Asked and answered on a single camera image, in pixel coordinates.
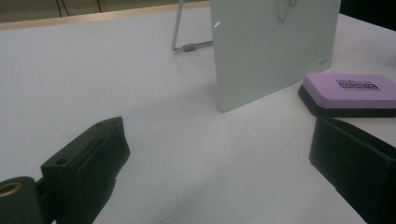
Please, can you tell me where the purple whiteboard eraser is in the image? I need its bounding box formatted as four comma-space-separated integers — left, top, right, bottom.
297, 72, 396, 119

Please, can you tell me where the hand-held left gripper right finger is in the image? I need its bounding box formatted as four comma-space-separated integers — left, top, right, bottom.
308, 116, 396, 224

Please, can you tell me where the small glass whiteboard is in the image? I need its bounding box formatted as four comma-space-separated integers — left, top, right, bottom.
209, 0, 342, 114

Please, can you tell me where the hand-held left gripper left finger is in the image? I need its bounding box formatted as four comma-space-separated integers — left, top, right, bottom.
40, 116, 132, 224

